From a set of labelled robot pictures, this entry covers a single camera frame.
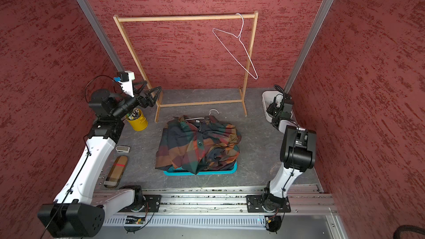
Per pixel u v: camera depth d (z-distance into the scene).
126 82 0.56
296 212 0.72
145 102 0.60
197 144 0.73
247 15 0.68
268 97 1.14
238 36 0.75
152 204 0.74
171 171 0.76
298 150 0.51
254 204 0.74
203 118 0.88
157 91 0.63
